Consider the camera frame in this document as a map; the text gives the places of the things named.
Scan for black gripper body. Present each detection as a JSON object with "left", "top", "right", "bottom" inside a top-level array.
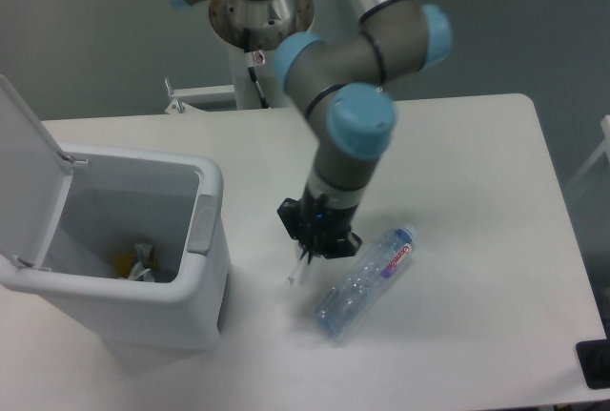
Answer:
[{"left": 298, "top": 191, "right": 355, "bottom": 245}]

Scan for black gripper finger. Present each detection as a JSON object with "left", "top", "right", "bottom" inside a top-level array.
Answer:
[
  {"left": 309, "top": 232, "right": 361, "bottom": 259},
  {"left": 277, "top": 198, "right": 311, "bottom": 254}
]

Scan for clear plastic water bottle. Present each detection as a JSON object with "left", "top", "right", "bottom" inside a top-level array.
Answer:
[{"left": 314, "top": 224, "right": 416, "bottom": 340}]

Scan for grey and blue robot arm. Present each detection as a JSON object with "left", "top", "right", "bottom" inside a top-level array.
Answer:
[{"left": 169, "top": 0, "right": 453, "bottom": 261}]

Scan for yellow and white trash pieces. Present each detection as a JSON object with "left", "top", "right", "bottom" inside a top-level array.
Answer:
[{"left": 112, "top": 242, "right": 176, "bottom": 283}]

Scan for white plastic trash can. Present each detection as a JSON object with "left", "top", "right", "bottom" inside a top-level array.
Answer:
[{"left": 1, "top": 80, "right": 231, "bottom": 350}]

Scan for black device at table edge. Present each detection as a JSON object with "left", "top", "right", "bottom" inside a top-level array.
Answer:
[{"left": 576, "top": 339, "right": 609, "bottom": 390}]

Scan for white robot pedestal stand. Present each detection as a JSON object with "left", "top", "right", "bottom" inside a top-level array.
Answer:
[{"left": 164, "top": 0, "right": 315, "bottom": 113}]

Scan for white frame at right edge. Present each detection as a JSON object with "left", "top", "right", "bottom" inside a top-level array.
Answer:
[{"left": 566, "top": 115, "right": 609, "bottom": 193}]

